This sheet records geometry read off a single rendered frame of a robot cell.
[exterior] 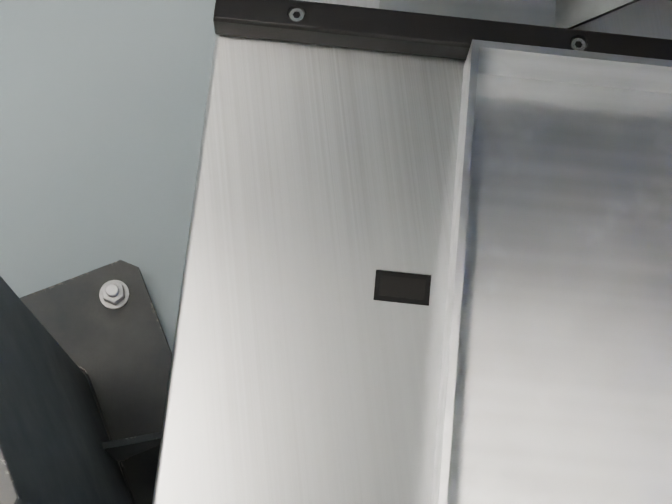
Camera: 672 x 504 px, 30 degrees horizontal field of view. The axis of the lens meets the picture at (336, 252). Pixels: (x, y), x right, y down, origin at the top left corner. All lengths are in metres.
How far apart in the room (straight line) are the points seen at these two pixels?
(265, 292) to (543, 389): 0.15
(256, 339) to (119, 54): 1.07
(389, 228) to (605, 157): 0.13
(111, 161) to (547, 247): 1.02
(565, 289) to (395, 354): 0.10
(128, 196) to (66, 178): 0.08
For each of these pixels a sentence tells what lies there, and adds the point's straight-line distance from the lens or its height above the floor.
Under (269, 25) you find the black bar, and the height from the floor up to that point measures 0.90.
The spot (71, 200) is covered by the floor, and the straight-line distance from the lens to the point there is 1.63.
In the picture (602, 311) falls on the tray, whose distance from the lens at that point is 0.68.
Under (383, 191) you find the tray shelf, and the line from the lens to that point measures 0.68.
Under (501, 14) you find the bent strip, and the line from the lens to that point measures 0.73.
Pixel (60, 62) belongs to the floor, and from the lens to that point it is 1.70.
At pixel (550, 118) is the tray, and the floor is 0.88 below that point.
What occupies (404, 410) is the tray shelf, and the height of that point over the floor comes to 0.88.
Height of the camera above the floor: 1.52
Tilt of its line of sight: 74 degrees down
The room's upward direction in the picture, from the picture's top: 8 degrees clockwise
